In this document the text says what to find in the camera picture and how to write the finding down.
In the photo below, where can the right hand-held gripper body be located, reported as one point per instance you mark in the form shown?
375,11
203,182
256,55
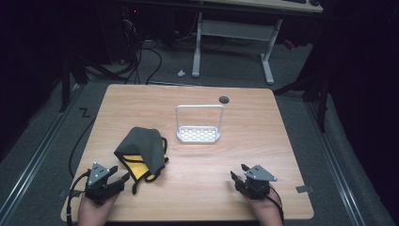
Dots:
257,183

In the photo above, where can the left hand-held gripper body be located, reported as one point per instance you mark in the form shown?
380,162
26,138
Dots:
98,175

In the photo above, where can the grey and yellow cloth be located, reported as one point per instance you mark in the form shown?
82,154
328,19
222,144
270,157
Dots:
147,144

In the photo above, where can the white metal rack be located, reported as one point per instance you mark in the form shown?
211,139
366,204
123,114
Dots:
197,135

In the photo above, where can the person's right hand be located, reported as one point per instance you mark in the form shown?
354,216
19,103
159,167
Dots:
266,210

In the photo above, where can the person's left hand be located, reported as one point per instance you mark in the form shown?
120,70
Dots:
94,213

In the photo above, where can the grey tape piece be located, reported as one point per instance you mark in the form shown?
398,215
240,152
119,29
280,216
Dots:
304,189

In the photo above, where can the black table grommet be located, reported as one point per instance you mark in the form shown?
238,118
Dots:
224,100

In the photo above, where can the black metal stand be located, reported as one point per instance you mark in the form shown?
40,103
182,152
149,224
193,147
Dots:
65,84
323,94

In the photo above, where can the white paper scrap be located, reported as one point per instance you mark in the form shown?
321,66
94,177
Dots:
181,73

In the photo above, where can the red object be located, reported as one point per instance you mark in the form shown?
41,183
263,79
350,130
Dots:
289,44

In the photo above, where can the black computer tower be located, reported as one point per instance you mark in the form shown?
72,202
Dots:
130,31

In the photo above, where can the keyboard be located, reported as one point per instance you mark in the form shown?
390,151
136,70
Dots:
295,1

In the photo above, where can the black computer mouse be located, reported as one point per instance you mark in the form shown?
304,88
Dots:
314,2

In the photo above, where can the metal floor rail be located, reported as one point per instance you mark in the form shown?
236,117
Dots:
34,160
335,163

